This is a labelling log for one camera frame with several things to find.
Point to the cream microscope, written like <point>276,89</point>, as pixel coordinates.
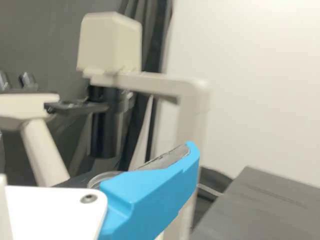
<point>110,45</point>

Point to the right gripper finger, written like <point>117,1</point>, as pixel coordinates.
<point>150,195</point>

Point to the black platform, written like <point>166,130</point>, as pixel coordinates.
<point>262,205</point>

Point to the petri dish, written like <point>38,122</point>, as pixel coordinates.
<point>96,180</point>

